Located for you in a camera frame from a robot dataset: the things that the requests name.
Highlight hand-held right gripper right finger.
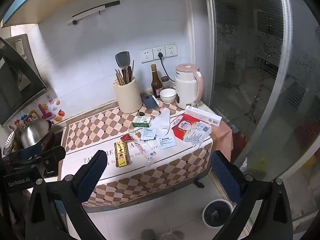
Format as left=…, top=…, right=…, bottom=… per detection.
left=211, top=150, right=293, bottom=240

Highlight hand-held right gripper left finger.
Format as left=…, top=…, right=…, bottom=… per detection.
left=25, top=150, right=108, bottom=240

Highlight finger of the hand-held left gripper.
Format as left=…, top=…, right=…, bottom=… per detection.
left=37, top=145, right=66, bottom=166

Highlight white round trash bin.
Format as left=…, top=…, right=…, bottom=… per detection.
left=202, top=199, right=236, bottom=228

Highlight yellow box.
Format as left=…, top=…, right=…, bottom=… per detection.
left=114, top=141, right=133, bottom=168

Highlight clear plastic wrapper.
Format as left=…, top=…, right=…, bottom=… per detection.
left=130, top=130, right=160, bottom=166

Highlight red snack bag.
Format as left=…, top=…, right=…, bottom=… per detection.
left=171, top=113, right=213, bottom=148

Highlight white sachet with label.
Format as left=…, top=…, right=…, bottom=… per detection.
left=158, top=137, right=177, bottom=150

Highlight long white box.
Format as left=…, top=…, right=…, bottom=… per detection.
left=184, top=105, right=223, bottom=126

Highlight small white sachet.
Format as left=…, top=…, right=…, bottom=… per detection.
left=139, top=128, right=157, bottom=141

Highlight green medicine box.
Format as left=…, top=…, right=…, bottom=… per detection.
left=132, top=116, right=152, bottom=128

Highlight white tissue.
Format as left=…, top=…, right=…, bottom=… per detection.
left=149, top=107, right=172, bottom=138

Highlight wok with steel lid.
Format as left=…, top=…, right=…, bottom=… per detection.
left=4, top=118, right=57, bottom=155

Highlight red bag behind glass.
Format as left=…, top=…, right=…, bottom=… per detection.
left=232, top=130, right=248, bottom=153

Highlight pink cloth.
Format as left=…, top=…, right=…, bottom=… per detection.
left=211, top=119, right=234, bottom=162

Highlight checkered tablecloth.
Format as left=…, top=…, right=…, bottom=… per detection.
left=61, top=102, right=234, bottom=207

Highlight black range hood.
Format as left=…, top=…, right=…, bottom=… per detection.
left=0, top=33, right=50, bottom=127

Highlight cream utensil holder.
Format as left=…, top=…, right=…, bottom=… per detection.
left=113, top=77, right=143, bottom=114

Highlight dark blue phone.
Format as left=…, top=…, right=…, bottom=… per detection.
left=142, top=94, right=160, bottom=111

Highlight white and pink kettle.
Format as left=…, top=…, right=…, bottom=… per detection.
left=175, top=63, right=204, bottom=109

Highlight white bowl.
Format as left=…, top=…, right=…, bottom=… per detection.
left=159, top=88, right=176, bottom=104

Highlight bundle of wooden chopsticks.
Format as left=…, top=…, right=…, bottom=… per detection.
left=115, top=60, right=135, bottom=86

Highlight glass sliding door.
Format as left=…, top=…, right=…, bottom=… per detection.
left=202, top=0, right=320, bottom=222

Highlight dark sauce bottle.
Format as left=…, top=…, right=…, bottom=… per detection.
left=150, top=64, right=162, bottom=99

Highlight small glass jar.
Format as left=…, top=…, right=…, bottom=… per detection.
left=161, top=76, right=173, bottom=90

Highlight grey spatula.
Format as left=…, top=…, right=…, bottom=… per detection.
left=115, top=51, right=131, bottom=71

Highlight colourful cartoon wall stickers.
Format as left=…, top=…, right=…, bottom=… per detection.
left=9, top=94, right=63, bottom=132

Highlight black plug with cable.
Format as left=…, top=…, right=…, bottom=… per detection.
left=157, top=52, right=176, bottom=82

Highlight white triple wall outlet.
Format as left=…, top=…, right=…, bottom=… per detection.
left=140, top=44, right=178, bottom=64

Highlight wall knife rack with knife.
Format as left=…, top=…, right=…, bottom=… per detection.
left=67, top=0, right=121, bottom=26

